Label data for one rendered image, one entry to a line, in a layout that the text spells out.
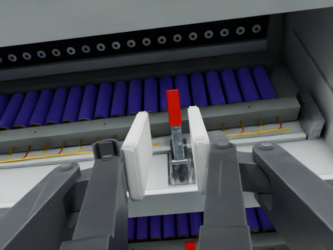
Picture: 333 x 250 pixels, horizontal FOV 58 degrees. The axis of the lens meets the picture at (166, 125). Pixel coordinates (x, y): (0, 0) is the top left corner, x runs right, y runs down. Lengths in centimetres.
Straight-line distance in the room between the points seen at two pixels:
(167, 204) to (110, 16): 19
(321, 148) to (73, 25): 27
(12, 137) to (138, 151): 25
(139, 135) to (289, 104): 23
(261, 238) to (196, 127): 32
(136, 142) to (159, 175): 17
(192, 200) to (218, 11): 18
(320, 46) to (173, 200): 22
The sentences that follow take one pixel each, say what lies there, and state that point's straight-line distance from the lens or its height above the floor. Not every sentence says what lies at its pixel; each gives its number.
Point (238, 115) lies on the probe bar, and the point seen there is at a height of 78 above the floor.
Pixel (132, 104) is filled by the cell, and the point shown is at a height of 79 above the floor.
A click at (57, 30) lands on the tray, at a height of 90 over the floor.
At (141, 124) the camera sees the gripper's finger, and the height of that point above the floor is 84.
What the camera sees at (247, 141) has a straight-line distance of 34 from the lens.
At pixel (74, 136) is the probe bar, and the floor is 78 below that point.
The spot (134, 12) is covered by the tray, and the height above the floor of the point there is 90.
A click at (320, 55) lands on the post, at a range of 37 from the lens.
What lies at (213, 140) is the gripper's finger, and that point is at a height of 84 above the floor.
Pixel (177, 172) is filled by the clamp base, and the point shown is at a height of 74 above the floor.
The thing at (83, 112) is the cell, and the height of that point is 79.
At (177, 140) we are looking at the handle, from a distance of 30.
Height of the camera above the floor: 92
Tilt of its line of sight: 24 degrees down
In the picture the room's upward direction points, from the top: 7 degrees counter-clockwise
